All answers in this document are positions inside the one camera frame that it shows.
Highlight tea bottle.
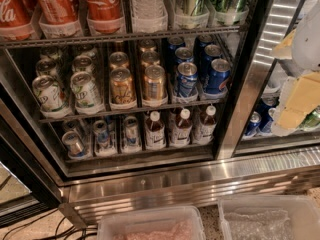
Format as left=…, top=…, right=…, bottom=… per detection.
left=146, top=111, right=166, bottom=150
left=193, top=105, right=216, bottom=144
left=171, top=108, right=192, bottom=146

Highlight left tea bottle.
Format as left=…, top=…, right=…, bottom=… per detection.
left=146, top=111, right=166, bottom=150

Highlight front right gold can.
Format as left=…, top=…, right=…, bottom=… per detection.
left=143, top=65, right=166, bottom=102

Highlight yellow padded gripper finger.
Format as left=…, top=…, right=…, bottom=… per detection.
left=271, top=30, right=296, bottom=59
left=271, top=71, right=320, bottom=137

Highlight second row right 7up can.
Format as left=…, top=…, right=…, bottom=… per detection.
left=72, top=55, right=96, bottom=75

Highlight blue can behind glass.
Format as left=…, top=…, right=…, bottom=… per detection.
left=244, top=111, right=261, bottom=138
left=259, top=108, right=276, bottom=134

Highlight left green tall can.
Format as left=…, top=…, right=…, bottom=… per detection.
left=174, top=0, right=208, bottom=29

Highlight bottom right silver blue can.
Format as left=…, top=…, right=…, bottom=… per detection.
left=123, top=116, right=141, bottom=153

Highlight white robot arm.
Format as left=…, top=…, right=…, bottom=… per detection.
left=271, top=0, right=320, bottom=136

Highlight green can behind glass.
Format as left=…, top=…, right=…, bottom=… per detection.
left=300, top=106, right=320, bottom=131

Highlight bottom left silver blue can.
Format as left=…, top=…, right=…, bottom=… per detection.
left=62, top=131, right=89, bottom=160

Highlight second row right Pepsi can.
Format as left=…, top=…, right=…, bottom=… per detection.
left=199, top=44, right=222, bottom=82

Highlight coca-cola can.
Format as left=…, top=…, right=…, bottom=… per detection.
left=37, top=0, right=79, bottom=38
left=86, top=0, right=122, bottom=34
left=0, top=0, right=31, bottom=40

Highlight second row pepsi can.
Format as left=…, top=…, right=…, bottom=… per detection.
left=199, top=44, right=222, bottom=82
left=175, top=47, right=194, bottom=65

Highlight front left gold can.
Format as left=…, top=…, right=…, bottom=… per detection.
left=110, top=67, right=137, bottom=110

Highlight second row right gold can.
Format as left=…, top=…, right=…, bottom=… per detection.
left=141, top=51, right=160, bottom=70

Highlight second row left Pepsi can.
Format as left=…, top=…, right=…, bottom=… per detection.
left=175, top=47, right=194, bottom=65

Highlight second row gold can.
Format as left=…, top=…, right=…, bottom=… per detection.
left=109, top=52, right=129, bottom=70
left=141, top=51, right=160, bottom=70

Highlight front left Pepsi can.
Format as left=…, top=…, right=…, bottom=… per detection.
left=174, top=62, right=198, bottom=98

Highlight right tea bottle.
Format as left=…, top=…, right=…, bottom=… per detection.
left=193, top=105, right=216, bottom=144

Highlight black floor cables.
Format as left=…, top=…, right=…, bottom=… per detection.
left=1, top=207, right=98, bottom=240

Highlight right Coca-Cola can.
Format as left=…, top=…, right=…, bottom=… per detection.
left=86, top=0, right=122, bottom=34

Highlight left Coca-Cola can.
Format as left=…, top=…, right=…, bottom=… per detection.
left=0, top=0, right=31, bottom=40

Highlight stainless steel fridge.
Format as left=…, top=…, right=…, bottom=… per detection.
left=0, top=0, right=318, bottom=227

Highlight second row left gold can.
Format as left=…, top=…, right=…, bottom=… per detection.
left=109, top=52, right=129, bottom=70

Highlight middle Coca-Cola can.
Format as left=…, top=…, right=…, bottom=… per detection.
left=37, top=0, right=79, bottom=38

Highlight second row 7up can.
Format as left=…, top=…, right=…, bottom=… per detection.
left=72, top=55, right=96, bottom=75
left=36, top=58, right=60, bottom=80

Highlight middle tea bottle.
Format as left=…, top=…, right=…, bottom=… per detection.
left=171, top=108, right=192, bottom=146

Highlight second row left 7up can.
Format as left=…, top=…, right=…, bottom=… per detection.
left=36, top=58, right=60, bottom=80

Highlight left clear plastic bin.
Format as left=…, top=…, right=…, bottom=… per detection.
left=97, top=206, right=206, bottom=240

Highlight front right Pepsi can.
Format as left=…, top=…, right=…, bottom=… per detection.
left=203, top=59, right=231, bottom=94

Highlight clear plastic bin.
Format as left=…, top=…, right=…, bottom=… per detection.
left=97, top=206, right=206, bottom=240
left=218, top=195, right=320, bottom=240

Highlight right clear plastic bin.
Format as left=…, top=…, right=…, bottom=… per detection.
left=218, top=195, right=320, bottom=240

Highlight clear water bottle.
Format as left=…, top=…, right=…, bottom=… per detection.
left=131, top=0, right=165, bottom=33

